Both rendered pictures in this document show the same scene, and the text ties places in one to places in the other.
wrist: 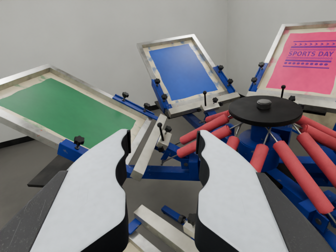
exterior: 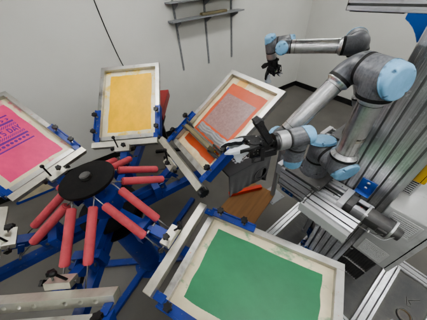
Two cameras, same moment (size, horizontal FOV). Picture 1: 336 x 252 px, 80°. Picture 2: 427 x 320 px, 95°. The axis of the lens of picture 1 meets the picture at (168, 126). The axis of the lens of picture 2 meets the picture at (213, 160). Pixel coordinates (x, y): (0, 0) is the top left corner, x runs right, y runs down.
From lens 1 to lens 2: 72 cm
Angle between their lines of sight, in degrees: 80
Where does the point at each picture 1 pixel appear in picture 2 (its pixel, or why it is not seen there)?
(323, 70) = (33, 139)
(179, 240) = (174, 250)
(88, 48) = not seen: outside the picture
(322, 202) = (160, 178)
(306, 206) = (156, 187)
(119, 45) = not seen: outside the picture
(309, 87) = (43, 155)
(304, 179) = (148, 179)
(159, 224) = (162, 268)
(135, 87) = not seen: outside the picture
